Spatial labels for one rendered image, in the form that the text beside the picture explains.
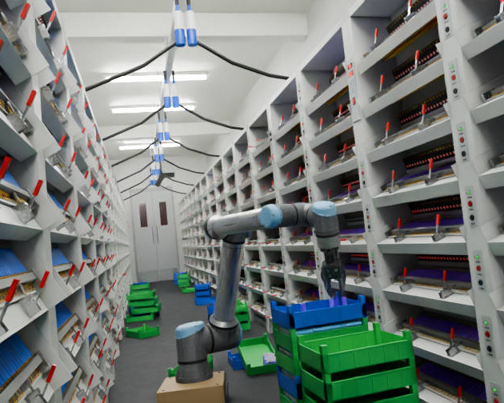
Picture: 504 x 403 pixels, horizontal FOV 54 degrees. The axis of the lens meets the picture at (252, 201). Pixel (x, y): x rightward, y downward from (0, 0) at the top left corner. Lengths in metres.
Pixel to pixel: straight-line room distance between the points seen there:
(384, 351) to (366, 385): 0.11
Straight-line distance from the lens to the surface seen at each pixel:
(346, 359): 1.55
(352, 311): 1.88
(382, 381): 1.62
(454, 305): 1.82
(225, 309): 2.59
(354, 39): 2.37
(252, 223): 2.00
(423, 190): 1.88
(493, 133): 1.69
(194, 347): 2.59
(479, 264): 1.66
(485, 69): 1.73
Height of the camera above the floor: 0.81
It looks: 4 degrees up
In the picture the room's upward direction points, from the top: 6 degrees counter-clockwise
